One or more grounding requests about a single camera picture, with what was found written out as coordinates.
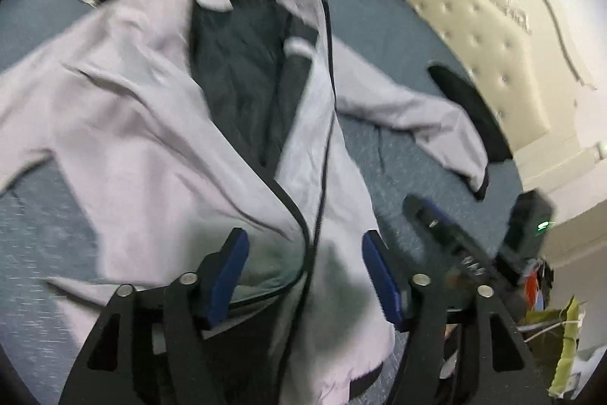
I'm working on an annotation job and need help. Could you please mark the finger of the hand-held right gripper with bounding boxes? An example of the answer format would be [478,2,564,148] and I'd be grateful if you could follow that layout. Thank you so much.
[402,194,481,274]

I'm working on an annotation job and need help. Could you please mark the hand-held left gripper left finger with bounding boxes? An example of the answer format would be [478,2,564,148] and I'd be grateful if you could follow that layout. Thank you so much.
[59,227,250,405]

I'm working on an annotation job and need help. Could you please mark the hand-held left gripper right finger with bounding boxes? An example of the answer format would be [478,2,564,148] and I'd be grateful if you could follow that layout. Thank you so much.
[362,230,551,405]

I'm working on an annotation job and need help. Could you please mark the light grey jacket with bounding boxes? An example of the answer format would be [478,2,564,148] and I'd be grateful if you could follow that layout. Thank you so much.
[0,0,489,405]

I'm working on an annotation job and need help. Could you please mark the black cloth strip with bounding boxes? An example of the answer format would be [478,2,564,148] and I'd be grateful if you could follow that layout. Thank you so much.
[428,62,514,162]

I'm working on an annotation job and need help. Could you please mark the yellow-green cloth strip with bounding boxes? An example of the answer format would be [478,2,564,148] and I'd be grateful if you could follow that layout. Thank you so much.
[549,295,585,397]

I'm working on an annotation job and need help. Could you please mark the cream tufted headboard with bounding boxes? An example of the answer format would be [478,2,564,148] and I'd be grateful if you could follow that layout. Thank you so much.
[379,0,607,216]

